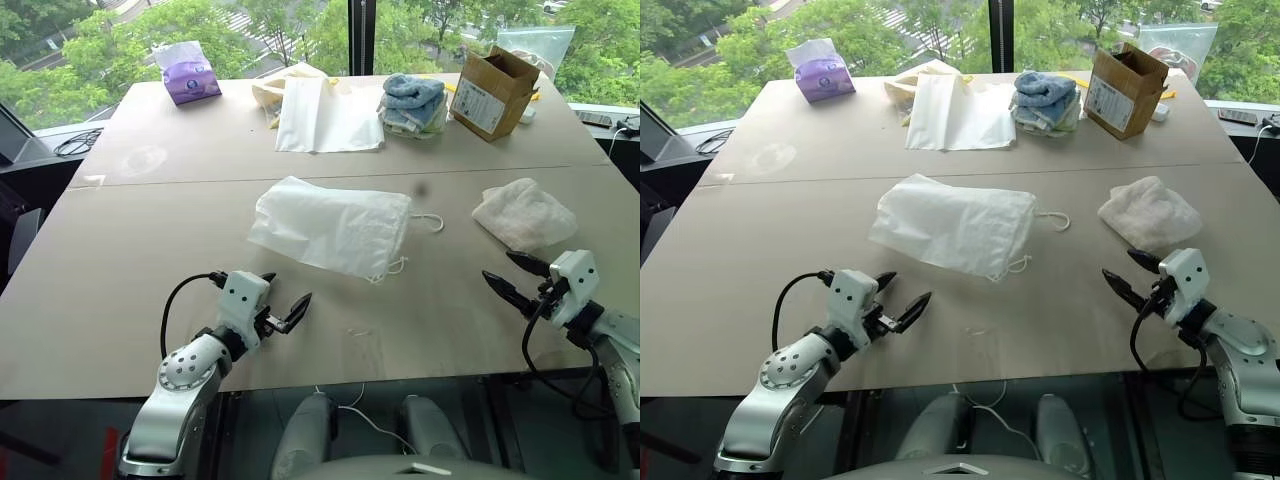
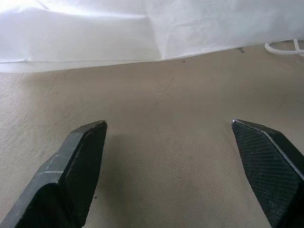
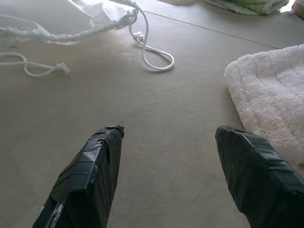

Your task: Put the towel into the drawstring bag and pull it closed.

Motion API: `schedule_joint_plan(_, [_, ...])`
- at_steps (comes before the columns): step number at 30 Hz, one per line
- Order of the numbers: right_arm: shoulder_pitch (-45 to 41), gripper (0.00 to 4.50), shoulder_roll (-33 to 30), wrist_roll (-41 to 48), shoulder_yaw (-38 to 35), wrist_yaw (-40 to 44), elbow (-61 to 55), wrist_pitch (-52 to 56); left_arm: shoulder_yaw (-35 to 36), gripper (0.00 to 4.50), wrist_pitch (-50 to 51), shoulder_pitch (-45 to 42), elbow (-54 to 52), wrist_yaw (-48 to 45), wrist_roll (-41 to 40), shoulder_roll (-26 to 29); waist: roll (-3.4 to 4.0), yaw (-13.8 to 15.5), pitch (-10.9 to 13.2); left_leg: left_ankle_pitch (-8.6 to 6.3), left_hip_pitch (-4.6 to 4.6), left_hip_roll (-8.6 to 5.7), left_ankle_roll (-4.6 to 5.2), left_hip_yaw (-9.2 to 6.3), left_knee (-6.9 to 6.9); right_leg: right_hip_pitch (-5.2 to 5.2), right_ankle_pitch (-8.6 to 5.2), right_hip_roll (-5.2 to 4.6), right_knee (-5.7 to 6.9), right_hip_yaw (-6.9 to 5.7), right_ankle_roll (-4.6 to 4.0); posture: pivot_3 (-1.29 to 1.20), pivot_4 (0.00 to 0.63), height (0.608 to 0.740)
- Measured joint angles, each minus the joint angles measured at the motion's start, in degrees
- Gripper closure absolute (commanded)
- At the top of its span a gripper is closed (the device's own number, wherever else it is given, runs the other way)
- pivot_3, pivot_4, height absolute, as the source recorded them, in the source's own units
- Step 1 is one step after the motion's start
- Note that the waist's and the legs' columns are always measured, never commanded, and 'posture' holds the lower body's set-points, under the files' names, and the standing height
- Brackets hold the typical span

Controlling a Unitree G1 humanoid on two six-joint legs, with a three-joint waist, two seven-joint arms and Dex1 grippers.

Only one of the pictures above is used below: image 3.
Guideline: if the white fluffy towel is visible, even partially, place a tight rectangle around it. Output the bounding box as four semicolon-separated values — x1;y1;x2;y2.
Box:
224;44;304;164

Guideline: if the white drawstring bag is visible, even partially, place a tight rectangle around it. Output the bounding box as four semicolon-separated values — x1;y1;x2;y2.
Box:
0;0;175;77

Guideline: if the green and white folded towel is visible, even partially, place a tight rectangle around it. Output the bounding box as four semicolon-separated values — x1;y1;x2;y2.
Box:
204;0;295;16

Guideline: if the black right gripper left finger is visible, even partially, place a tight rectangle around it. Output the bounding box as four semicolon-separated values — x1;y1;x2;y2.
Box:
32;124;125;228

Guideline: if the brown cardboard box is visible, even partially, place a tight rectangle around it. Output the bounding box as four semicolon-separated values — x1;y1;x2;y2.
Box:
291;0;304;17

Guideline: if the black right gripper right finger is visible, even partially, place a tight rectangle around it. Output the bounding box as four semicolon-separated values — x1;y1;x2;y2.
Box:
215;125;304;228

